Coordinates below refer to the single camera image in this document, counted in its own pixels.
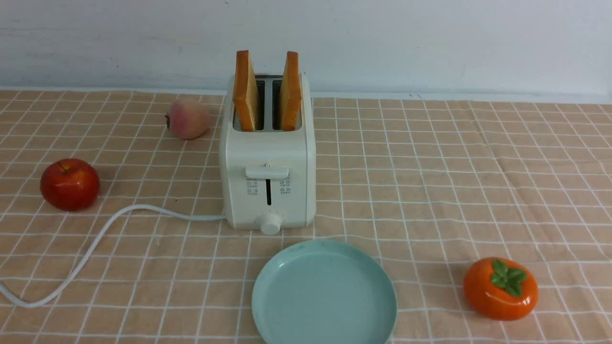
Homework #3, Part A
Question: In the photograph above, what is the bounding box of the toast slice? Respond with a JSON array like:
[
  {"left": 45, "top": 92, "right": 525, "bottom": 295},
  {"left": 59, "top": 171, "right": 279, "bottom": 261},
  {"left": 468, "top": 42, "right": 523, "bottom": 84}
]
[
  {"left": 232, "top": 50, "right": 259, "bottom": 131},
  {"left": 280, "top": 52, "right": 302, "bottom": 131}
]

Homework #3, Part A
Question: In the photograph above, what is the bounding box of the white two-slot toaster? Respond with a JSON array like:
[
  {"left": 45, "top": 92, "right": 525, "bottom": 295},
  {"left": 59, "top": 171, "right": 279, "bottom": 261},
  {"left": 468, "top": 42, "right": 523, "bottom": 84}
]
[{"left": 219, "top": 73, "right": 317, "bottom": 235}]

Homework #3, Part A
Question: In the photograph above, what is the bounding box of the light blue round plate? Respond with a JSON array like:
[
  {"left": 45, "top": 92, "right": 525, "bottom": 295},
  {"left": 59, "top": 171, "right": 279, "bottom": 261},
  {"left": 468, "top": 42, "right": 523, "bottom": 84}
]
[{"left": 251, "top": 239, "right": 398, "bottom": 344}]

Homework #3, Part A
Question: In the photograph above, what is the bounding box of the pink peach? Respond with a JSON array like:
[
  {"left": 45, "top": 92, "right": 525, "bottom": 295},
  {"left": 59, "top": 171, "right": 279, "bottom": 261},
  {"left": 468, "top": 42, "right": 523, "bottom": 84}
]
[{"left": 165, "top": 99, "right": 212, "bottom": 140}]

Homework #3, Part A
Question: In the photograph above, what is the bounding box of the orange checkered tablecloth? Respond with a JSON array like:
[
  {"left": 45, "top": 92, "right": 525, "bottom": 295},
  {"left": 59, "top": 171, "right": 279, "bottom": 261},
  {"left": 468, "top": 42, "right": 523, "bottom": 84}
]
[{"left": 0, "top": 91, "right": 612, "bottom": 344}]

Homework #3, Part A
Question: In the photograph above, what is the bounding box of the orange persimmon with green leaf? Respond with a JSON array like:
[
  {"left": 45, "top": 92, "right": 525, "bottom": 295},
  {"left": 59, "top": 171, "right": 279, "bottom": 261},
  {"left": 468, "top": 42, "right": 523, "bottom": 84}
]
[{"left": 463, "top": 257, "right": 538, "bottom": 322}]

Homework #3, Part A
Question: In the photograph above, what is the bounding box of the red apple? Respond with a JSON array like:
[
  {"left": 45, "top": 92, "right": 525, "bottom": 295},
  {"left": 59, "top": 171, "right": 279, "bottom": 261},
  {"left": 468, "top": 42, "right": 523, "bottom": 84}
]
[{"left": 40, "top": 158, "right": 100, "bottom": 212}]

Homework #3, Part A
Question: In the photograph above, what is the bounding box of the white toaster power cord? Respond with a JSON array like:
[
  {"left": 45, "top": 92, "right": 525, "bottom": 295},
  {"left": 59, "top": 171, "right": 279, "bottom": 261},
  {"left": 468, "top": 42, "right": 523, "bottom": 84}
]
[{"left": 0, "top": 204, "right": 226, "bottom": 307}]

